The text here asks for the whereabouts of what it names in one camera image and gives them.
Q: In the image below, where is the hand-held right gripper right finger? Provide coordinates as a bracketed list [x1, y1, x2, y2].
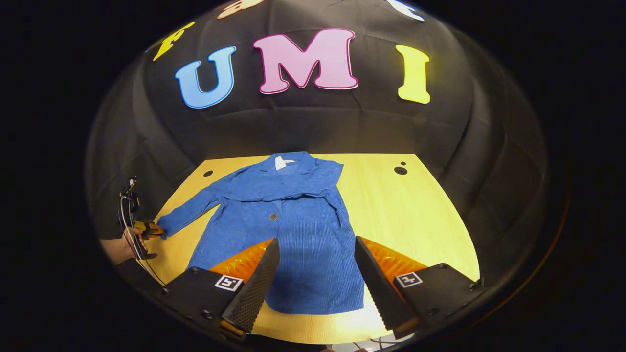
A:
[354, 236, 488, 340]

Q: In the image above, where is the black cable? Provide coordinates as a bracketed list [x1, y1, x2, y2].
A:
[118, 195, 168, 287]

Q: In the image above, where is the blue button jacket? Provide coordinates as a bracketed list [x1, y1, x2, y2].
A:
[156, 151, 365, 315]

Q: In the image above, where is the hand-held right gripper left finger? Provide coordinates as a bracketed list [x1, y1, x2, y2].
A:
[163, 238, 282, 340]

